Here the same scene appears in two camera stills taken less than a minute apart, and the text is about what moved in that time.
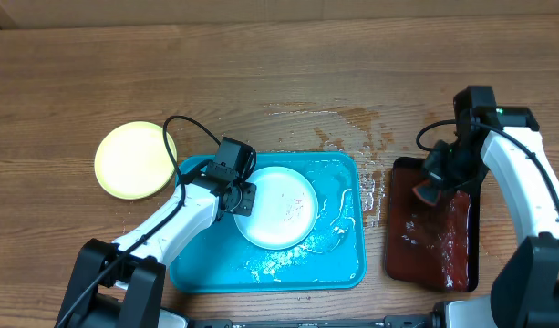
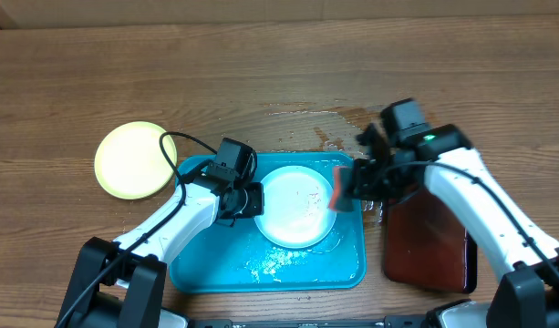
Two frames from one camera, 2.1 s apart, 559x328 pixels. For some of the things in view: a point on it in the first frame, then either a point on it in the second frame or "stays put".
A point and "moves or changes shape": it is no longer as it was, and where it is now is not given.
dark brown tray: [437, 245] stays put
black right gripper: [433, 178] to [364, 176]
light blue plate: [285, 212] moves or changes shape
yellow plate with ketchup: [132, 160] stays put
